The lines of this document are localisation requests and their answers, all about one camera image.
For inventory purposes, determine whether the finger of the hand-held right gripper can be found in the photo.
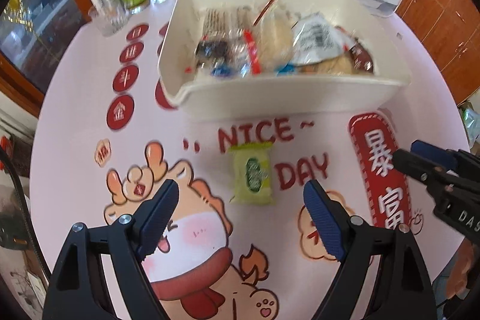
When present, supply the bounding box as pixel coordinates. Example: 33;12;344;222
410;140;457;166
391;148;452;190

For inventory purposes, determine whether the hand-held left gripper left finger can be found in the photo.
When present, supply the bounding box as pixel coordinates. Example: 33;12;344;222
42;178;180;320

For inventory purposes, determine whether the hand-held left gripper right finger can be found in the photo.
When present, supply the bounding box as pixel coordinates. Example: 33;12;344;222
302;179;437;320

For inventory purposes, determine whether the green snack packet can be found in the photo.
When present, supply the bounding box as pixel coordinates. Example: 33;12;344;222
228;141;277;205

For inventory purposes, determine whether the dark red snowflake packet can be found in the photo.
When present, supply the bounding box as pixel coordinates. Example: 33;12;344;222
348;42;376;74

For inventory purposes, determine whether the white plastic bin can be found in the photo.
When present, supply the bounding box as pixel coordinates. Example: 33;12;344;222
157;0;411;124

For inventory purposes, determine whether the clear packet of noodle cake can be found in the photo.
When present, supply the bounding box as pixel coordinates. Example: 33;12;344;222
258;2;294;63
299;55;356;76

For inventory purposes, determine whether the large white crinkled snack bag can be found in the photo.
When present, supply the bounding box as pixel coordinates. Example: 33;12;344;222
292;14;350;66

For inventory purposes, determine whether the white blueberry print packet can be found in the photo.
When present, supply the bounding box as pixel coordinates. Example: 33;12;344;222
211;64;234;78

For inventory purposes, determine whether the dark purple snack packet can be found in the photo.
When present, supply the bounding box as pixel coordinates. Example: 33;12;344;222
194;40;230;61

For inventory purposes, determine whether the clear packet with red stripe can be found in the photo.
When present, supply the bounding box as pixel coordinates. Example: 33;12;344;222
239;28;264;76

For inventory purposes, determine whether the clear packet of brown crackers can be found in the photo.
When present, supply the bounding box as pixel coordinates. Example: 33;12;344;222
200;6;260;44

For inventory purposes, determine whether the wooden cabinet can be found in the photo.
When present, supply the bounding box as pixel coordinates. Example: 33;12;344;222
397;0;480;104

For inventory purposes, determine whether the clear drinking glass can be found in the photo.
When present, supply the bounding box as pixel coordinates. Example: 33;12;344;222
88;4;127;37

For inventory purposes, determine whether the gold door ornament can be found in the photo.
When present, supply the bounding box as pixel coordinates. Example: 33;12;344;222
5;0;31;29

